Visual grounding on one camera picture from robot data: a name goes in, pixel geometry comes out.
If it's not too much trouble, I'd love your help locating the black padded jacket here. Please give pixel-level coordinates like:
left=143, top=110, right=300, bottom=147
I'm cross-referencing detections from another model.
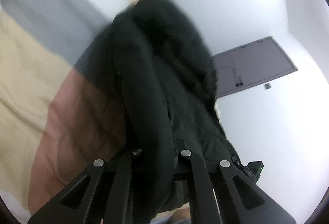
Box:
left=75, top=0, right=236, bottom=223

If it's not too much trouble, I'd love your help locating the grey bedroom door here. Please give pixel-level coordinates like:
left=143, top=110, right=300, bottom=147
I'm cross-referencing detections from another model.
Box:
left=213, top=37, right=298, bottom=98

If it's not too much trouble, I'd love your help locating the plaid patchwork bed quilt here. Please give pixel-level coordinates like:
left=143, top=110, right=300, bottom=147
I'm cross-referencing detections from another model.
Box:
left=1, top=0, right=137, bottom=223

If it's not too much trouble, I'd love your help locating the grey light switch by door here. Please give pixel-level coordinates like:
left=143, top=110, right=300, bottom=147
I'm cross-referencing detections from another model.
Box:
left=264, top=83, right=272, bottom=90

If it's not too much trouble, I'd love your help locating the black door handle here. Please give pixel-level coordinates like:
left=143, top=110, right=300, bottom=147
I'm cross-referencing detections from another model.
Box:
left=233, top=67, right=244, bottom=87

